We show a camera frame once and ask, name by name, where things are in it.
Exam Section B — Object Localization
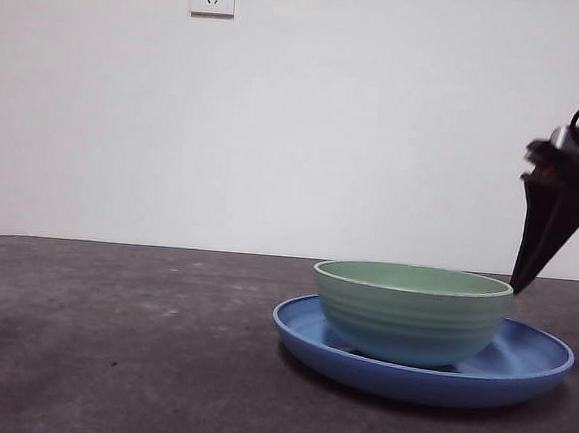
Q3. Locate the green ribbed bowl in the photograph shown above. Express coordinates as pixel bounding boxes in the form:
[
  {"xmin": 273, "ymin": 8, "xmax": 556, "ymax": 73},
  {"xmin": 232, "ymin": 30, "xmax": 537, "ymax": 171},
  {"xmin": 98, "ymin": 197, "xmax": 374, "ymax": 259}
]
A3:
[{"xmin": 306, "ymin": 256, "xmax": 517, "ymax": 373}]

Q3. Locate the blue round plate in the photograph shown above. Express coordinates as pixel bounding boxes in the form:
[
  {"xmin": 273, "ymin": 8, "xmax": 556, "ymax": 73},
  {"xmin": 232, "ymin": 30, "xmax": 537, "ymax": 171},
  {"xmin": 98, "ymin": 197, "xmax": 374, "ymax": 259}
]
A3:
[{"xmin": 266, "ymin": 291, "xmax": 579, "ymax": 418}]

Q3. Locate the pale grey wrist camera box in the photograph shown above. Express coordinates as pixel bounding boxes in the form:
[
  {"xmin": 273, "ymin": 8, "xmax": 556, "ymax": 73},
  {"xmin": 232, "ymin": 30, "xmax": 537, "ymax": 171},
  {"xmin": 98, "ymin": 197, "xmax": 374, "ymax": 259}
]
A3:
[{"xmin": 548, "ymin": 125, "xmax": 579, "ymax": 156}]

